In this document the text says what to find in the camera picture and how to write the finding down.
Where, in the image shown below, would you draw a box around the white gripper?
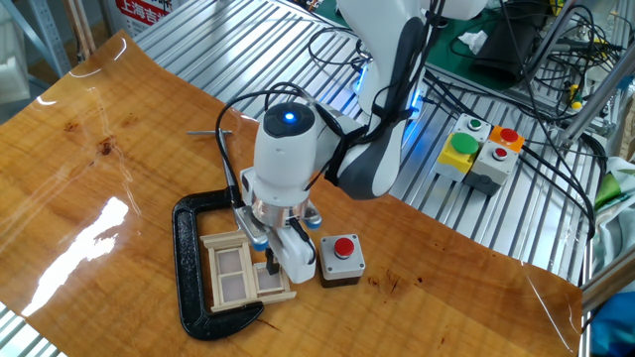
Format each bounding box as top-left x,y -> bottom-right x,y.
265,225 -> 318,285

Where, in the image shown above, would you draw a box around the green bench mat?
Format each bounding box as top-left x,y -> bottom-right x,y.
425,0 -> 567,93

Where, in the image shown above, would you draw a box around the glossy wood-grain mat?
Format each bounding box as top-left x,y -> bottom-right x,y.
0,30 -> 584,357

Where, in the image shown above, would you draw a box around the black pouch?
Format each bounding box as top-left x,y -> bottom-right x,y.
469,9 -> 542,85

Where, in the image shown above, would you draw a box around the slanted aluminium frame post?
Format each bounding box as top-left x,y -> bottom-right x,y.
559,52 -> 635,146

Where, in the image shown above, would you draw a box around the crumpled white paper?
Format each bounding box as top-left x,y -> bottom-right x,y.
456,30 -> 490,55

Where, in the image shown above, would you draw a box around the black iron C-clamp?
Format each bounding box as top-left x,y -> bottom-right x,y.
172,129 -> 266,342

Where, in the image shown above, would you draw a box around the miniature wooden window frame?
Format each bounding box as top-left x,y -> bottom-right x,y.
199,230 -> 298,313

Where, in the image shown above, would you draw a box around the grey box red push-button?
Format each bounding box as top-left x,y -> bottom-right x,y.
317,233 -> 367,290

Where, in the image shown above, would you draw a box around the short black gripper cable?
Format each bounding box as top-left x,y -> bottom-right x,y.
289,217 -> 318,265

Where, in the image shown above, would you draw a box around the bundle of wooden sticks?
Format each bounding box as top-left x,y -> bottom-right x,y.
62,0 -> 96,61

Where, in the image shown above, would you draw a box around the white box small green button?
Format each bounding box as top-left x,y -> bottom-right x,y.
453,112 -> 493,145

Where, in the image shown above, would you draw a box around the blue fabric item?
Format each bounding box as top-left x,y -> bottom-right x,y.
589,292 -> 635,357

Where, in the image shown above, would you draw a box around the red and white printed box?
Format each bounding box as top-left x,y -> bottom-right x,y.
114,0 -> 175,37

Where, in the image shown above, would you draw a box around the black button box cable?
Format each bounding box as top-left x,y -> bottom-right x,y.
516,138 -> 597,242

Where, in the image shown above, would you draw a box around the blue-grey shelf upright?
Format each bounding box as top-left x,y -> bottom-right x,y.
0,0 -> 73,78

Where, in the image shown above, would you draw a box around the orange box red button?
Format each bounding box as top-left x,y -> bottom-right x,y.
488,124 -> 526,154

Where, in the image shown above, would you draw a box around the silver wrist mount blue caps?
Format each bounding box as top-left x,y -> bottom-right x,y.
234,200 -> 322,253

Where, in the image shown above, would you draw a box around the aluminium profile bar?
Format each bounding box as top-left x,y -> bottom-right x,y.
579,252 -> 635,313

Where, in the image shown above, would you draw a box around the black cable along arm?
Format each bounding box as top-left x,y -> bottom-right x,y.
214,81 -> 348,209

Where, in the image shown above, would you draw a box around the grey box small red button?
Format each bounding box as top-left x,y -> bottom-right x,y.
463,140 -> 520,197

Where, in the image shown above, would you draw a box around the small wooden sliding sash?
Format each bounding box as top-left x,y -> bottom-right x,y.
252,261 -> 292,296

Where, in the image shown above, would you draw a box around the yellow box green mushroom button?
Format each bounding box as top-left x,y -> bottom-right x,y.
432,132 -> 481,183

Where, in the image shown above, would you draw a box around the green and white cloth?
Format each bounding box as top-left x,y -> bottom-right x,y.
592,156 -> 635,279

